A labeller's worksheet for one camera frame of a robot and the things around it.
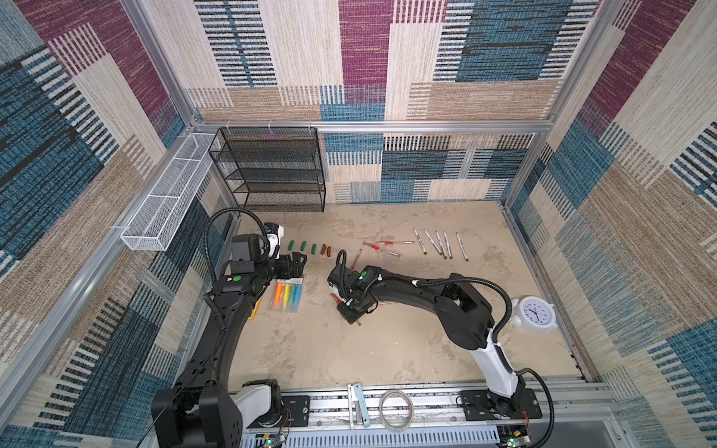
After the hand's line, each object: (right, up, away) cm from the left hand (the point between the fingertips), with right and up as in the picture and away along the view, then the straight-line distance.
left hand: (292, 256), depth 82 cm
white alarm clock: (+73, -18, +6) cm, 75 cm away
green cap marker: (+51, -1, +23) cm, 56 cm away
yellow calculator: (-14, -18, +8) cm, 24 cm away
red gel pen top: (+32, +3, +27) cm, 42 cm away
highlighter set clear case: (-5, -14, +12) cm, 19 cm away
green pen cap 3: (+2, +1, +26) cm, 26 cm away
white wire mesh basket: (-49, +10, +10) cm, 51 cm away
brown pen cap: (+5, 0, +25) cm, 26 cm away
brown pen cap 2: (+7, 0, +26) cm, 27 cm away
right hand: (+19, -20, +9) cm, 29 cm away
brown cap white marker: (+42, +3, +26) cm, 50 cm away
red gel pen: (+24, +2, +26) cm, 35 cm away
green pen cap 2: (-3, +2, +27) cm, 27 cm away
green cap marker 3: (+58, +1, +24) cm, 62 cm away
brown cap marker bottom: (+47, +3, +26) cm, 54 cm away
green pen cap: (-7, +2, +27) cm, 28 cm away
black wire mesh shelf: (-15, +31, +28) cm, 45 cm away
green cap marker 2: (+52, +2, +26) cm, 58 cm away
